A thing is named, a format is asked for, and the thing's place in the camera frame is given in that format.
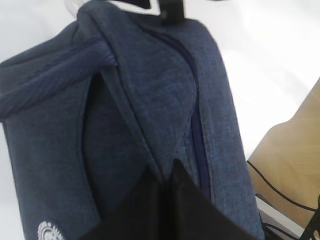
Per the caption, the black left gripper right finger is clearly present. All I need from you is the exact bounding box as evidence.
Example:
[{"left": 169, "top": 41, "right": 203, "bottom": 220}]
[{"left": 170, "top": 159, "right": 254, "bottom": 240}]

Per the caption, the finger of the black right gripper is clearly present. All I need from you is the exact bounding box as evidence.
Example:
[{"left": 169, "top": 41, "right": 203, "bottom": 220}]
[{"left": 117, "top": 0, "right": 186, "bottom": 26}]

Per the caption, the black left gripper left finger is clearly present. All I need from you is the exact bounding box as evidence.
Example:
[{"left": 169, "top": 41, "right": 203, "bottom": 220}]
[{"left": 82, "top": 168, "right": 160, "bottom": 240}]

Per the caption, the navy blue fabric lunch bag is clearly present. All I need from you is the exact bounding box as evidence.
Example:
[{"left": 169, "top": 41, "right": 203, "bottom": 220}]
[{"left": 0, "top": 0, "right": 265, "bottom": 240}]

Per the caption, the thin black floor cable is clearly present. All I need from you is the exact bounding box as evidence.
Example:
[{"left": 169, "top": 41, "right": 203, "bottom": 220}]
[{"left": 246, "top": 159, "right": 320, "bottom": 240}]

